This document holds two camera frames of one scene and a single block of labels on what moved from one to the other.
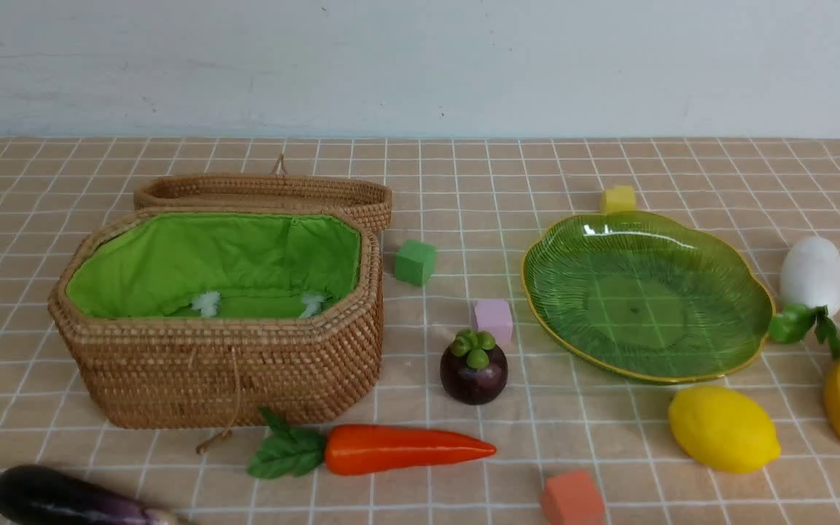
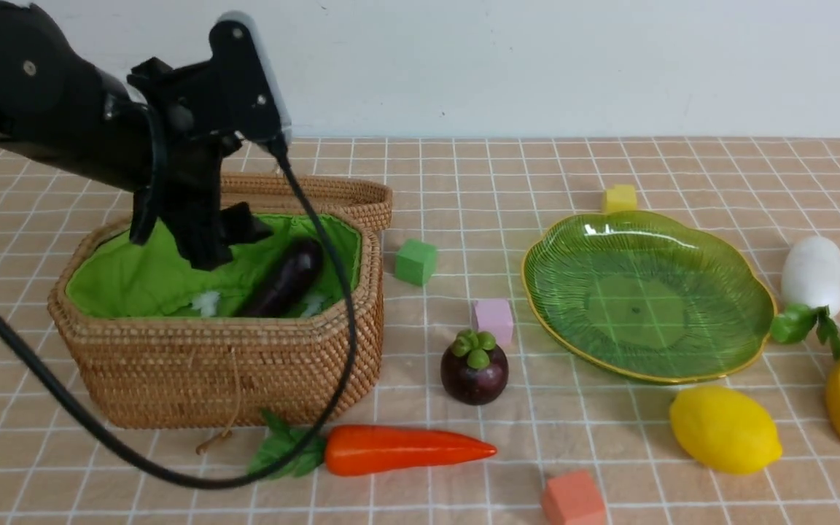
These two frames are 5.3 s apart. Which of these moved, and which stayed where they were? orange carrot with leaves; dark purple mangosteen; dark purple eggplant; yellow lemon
Moved: dark purple eggplant
Stayed: orange carrot with leaves; yellow lemon; dark purple mangosteen
